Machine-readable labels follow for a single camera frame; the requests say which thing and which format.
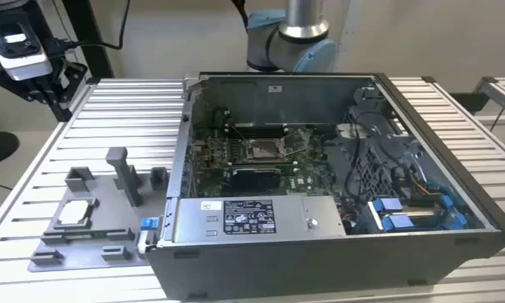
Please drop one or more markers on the silver power supply unit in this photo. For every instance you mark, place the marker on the silver power supply unit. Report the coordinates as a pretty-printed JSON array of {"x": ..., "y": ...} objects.
[{"x": 193, "y": 221}]

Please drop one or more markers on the dark grey disk bay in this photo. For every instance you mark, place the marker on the dark grey disk bay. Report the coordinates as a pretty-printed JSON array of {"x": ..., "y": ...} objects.
[{"x": 374, "y": 176}]

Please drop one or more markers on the black RAM slot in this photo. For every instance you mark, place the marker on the black RAM slot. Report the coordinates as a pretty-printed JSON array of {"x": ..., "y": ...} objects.
[
  {"x": 255, "y": 131},
  {"x": 261, "y": 164}
]

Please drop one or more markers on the silver topped CPU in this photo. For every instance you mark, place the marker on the silver topped CPU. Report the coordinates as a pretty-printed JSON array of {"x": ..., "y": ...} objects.
[{"x": 75, "y": 213}]

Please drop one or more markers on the grey plastic parts rack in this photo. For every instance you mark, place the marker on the grey plastic parts rack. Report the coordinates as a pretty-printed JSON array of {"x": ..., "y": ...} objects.
[{"x": 105, "y": 214}]

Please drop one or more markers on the blue disk carrier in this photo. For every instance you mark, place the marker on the blue disk carrier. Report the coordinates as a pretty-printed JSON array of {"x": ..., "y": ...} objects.
[
  {"x": 387, "y": 204},
  {"x": 397, "y": 223}
]

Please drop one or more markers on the CPU socket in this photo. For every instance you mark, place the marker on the CPU socket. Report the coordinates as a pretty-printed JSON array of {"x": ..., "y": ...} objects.
[{"x": 262, "y": 151}]

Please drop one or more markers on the black open PC case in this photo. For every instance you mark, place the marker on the black open PC case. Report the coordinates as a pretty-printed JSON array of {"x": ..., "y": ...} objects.
[{"x": 319, "y": 268}]

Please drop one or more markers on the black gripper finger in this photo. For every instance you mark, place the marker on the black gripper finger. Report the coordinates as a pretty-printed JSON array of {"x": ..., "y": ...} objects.
[
  {"x": 73, "y": 75},
  {"x": 25, "y": 91}
]

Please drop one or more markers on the black slanted frame post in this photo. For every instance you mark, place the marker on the black slanted frame post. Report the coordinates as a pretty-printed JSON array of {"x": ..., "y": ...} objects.
[
  {"x": 61, "y": 113},
  {"x": 94, "y": 47}
]

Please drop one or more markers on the green motherboard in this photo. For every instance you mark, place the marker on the green motherboard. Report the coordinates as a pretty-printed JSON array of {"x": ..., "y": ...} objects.
[{"x": 310, "y": 176}]

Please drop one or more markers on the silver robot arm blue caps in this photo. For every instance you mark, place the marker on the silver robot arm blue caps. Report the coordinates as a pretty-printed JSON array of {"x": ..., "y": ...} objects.
[{"x": 302, "y": 25}]

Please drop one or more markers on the blue and silver case latch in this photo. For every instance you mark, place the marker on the blue and silver case latch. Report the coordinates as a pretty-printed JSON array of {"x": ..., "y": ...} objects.
[{"x": 147, "y": 224}]

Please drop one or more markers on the blue plastic bay latch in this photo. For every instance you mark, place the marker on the blue plastic bay latch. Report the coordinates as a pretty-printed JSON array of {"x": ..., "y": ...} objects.
[{"x": 453, "y": 214}]

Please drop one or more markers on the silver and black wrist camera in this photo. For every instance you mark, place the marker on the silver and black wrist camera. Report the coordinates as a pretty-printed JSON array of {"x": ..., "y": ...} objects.
[{"x": 25, "y": 66}]

